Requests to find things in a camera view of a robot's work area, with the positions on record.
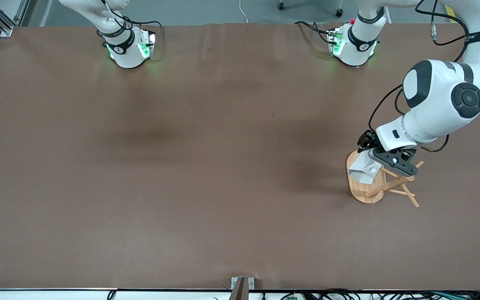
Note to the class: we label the small green circuit board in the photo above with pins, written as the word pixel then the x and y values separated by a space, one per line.
pixel 293 297

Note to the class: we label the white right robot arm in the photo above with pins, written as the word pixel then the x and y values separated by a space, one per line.
pixel 125 54

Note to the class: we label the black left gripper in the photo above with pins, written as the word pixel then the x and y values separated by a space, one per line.
pixel 366 141

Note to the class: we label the brown table cover sheet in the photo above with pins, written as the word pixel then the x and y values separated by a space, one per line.
pixel 223 166

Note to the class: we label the wooden cup rack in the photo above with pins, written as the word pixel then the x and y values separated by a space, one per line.
pixel 361 191

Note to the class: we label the white faceted cup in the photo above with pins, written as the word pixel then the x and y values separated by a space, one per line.
pixel 363 173

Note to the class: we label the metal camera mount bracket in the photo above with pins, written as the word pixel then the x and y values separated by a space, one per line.
pixel 242 287

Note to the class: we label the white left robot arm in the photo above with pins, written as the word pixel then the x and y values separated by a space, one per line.
pixel 440 104

